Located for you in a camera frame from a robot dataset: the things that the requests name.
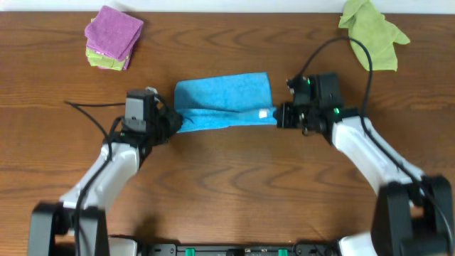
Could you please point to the folded purple cloth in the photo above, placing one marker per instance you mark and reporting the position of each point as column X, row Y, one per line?
column 113, row 64
column 113, row 33

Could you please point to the blue microfiber cloth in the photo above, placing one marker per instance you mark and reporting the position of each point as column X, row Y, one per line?
column 224, row 101

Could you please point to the folded purple bottom cloth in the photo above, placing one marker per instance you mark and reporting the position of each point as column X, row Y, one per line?
column 113, row 64

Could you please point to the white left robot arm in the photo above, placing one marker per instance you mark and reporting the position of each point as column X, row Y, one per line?
column 77, row 223

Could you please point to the folded green cloth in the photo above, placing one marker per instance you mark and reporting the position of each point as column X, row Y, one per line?
column 92, row 54

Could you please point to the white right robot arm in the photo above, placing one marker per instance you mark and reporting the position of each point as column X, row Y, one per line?
column 413, row 212

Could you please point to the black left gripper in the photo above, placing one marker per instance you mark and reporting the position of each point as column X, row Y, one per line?
column 169, row 123

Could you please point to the crumpled green cloth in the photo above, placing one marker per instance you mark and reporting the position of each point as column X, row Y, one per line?
column 367, row 25

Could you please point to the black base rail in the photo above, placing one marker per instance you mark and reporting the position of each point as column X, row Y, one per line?
column 245, row 250

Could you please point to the folded purple top cloth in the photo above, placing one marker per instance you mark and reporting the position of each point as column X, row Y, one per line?
column 113, row 33

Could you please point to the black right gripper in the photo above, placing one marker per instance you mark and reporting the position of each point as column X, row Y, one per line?
column 284, row 121

